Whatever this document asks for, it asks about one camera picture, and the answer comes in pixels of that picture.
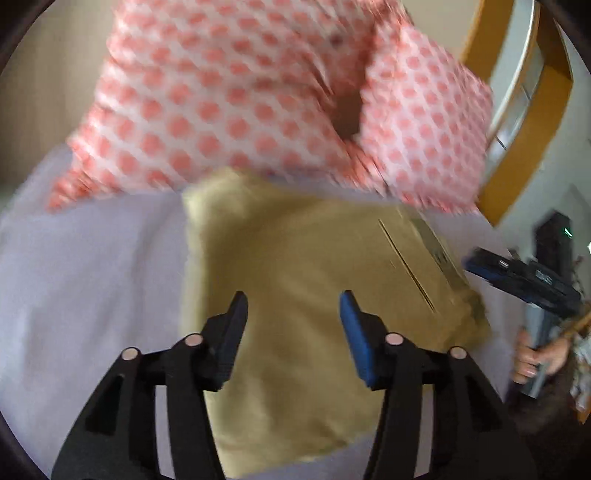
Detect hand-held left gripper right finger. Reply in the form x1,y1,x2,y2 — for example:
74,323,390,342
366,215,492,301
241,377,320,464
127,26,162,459
339,291,539,480

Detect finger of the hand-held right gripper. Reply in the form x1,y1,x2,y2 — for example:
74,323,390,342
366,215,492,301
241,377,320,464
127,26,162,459
464,248,533,297

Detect person's right forearm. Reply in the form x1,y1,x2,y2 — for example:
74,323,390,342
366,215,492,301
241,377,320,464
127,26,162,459
507,355,585,437

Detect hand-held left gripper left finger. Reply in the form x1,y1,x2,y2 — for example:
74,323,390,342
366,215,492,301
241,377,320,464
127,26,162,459
51,291,249,480

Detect person's right hand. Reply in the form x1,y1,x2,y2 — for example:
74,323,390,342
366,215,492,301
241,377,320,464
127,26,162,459
512,329,574,385

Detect yellow wooden frame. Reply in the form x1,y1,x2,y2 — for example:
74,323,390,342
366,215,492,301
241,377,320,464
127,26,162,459
462,0,574,228

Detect khaki pants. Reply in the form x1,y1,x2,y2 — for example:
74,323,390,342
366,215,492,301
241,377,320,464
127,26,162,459
179,167,491,479

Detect pink dotted white cloth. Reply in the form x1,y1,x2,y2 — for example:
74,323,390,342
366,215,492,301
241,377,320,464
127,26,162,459
46,0,496,217

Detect white bed sheet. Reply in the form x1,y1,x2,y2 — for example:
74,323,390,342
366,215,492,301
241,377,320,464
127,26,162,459
0,148,525,480

